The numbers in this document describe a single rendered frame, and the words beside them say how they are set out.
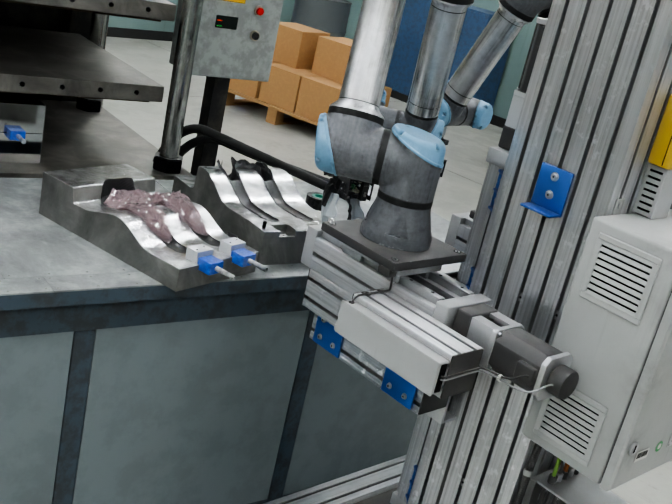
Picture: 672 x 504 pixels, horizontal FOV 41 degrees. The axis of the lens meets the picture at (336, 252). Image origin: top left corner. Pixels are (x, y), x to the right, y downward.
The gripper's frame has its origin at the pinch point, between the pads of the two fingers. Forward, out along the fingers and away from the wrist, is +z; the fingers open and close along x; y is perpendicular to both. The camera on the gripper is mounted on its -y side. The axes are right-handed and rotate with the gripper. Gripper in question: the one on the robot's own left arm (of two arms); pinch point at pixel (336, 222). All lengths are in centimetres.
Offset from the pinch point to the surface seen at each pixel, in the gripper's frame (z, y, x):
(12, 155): 13, -78, -63
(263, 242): 6.5, -2.0, -18.2
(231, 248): 5.1, 4.8, -29.9
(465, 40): 23, -544, 456
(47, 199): 8, -31, -64
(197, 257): 5.4, 9.0, -39.9
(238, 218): 5.4, -14.6, -19.8
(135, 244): 7, -1, -51
